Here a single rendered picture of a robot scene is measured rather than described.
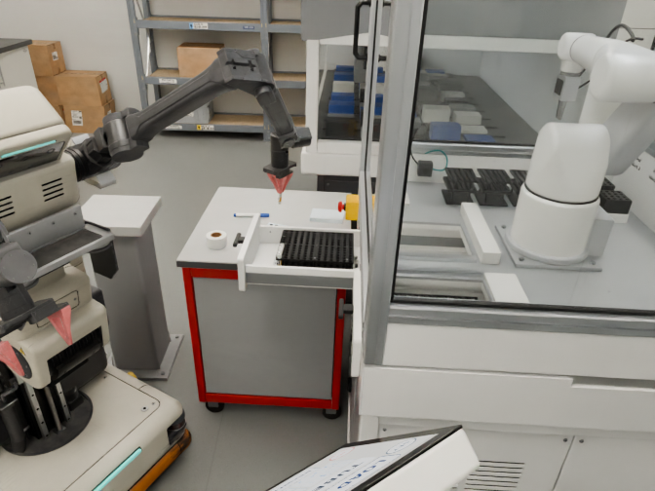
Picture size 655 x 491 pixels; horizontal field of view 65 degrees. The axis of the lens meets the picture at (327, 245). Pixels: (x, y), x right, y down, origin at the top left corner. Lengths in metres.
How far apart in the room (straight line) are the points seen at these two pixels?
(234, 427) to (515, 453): 1.23
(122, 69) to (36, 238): 4.70
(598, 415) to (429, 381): 0.37
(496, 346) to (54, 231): 1.03
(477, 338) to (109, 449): 1.25
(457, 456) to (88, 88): 5.37
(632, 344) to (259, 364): 1.30
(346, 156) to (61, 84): 3.99
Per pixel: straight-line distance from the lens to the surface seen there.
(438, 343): 1.03
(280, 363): 1.98
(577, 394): 1.19
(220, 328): 1.91
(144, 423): 1.90
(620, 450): 1.38
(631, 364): 1.18
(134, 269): 2.16
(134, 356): 2.45
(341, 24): 2.13
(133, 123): 1.33
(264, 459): 2.09
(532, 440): 1.29
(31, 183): 1.34
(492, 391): 1.14
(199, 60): 5.27
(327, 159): 2.26
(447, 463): 0.61
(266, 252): 1.61
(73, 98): 5.80
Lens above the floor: 1.66
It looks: 30 degrees down
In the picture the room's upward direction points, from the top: 2 degrees clockwise
